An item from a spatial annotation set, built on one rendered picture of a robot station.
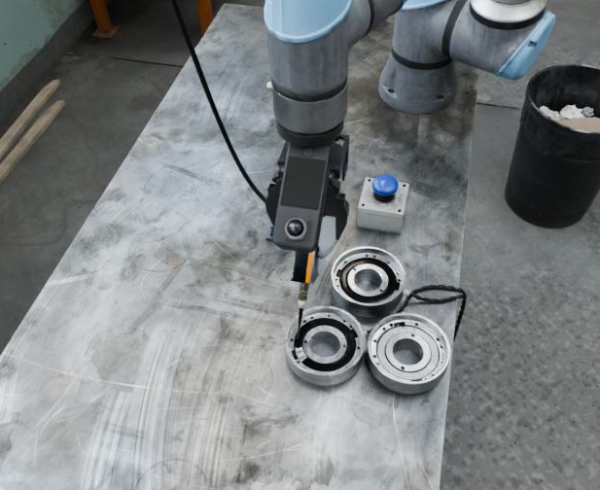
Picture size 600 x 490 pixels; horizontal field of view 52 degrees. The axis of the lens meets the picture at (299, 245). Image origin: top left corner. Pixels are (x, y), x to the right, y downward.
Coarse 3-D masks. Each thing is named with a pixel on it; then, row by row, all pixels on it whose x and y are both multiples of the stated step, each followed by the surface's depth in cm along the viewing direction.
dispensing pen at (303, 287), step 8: (296, 256) 75; (304, 256) 75; (296, 264) 76; (304, 264) 75; (296, 272) 76; (304, 272) 76; (296, 280) 76; (304, 280) 76; (304, 288) 78; (304, 296) 78; (304, 304) 79
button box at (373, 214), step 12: (372, 180) 98; (372, 192) 96; (396, 192) 96; (360, 204) 94; (372, 204) 94; (384, 204) 94; (396, 204) 94; (360, 216) 95; (372, 216) 94; (384, 216) 94; (396, 216) 93; (372, 228) 97; (384, 228) 96; (396, 228) 95
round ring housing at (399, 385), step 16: (384, 320) 81; (400, 320) 82; (416, 320) 82; (400, 336) 81; (416, 336) 81; (432, 336) 81; (368, 352) 79; (416, 352) 82; (448, 352) 78; (384, 368) 78; (400, 368) 78; (416, 368) 78; (384, 384) 77; (400, 384) 76; (416, 384) 75; (432, 384) 76
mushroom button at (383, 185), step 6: (378, 180) 93; (384, 180) 93; (390, 180) 93; (396, 180) 94; (372, 186) 93; (378, 186) 93; (384, 186) 93; (390, 186) 93; (396, 186) 93; (378, 192) 93; (384, 192) 92; (390, 192) 92
